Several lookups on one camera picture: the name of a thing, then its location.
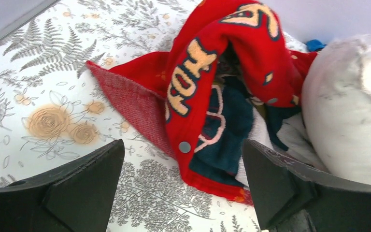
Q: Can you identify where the white pillow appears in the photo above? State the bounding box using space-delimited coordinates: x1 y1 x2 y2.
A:
302 34 371 185

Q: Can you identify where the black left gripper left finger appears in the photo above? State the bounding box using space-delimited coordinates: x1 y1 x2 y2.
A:
0 140 125 232

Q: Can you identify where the red cartoon print pillowcase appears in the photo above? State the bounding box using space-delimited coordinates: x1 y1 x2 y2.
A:
86 0 317 205

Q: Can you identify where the blue toy car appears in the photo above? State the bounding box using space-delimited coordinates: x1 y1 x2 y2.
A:
305 39 326 52

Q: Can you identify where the floral fern print sheet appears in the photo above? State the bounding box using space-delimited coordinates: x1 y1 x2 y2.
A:
0 0 259 232

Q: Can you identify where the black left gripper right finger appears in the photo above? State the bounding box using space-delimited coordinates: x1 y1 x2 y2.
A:
242 140 371 232

